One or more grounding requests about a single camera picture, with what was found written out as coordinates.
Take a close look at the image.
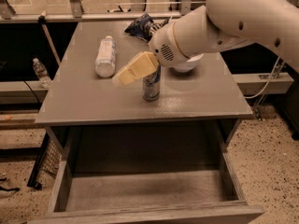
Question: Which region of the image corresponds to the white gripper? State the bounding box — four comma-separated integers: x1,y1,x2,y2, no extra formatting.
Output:
112,21,190,87

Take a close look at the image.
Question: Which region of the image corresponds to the silver redbull can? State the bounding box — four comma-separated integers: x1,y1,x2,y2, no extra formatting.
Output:
142,67,161,102

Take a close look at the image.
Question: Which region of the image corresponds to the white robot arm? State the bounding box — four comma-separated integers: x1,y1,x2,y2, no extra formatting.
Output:
112,0,299,87

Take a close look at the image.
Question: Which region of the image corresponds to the grey counter cabinet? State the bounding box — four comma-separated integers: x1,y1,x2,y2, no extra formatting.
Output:
36,21,252,145

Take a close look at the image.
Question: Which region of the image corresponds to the grey open top drawer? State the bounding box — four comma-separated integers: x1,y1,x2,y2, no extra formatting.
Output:
30,120,263,224

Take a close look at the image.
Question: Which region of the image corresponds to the blue crumpled chip bag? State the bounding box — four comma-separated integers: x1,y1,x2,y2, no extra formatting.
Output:
124,13,170,42

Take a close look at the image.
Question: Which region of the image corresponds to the clear plastic bottle lying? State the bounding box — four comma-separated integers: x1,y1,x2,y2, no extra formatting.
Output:
95,35,116,77

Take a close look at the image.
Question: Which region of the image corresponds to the white bowl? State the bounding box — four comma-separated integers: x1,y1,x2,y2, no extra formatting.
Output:
173,54,203,73

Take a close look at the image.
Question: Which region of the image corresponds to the small water bottle standing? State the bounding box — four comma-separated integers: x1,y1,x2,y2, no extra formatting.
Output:
33,58,51,89

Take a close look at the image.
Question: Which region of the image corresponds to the wooden broom stick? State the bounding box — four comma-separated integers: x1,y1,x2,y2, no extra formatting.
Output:
38,10,61,66

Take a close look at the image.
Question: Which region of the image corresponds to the metal railing frame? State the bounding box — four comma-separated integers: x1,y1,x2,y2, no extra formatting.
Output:
0,0,299,24

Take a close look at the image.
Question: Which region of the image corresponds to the black wire basket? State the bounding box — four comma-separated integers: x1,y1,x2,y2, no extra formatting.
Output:
27,133,61,190

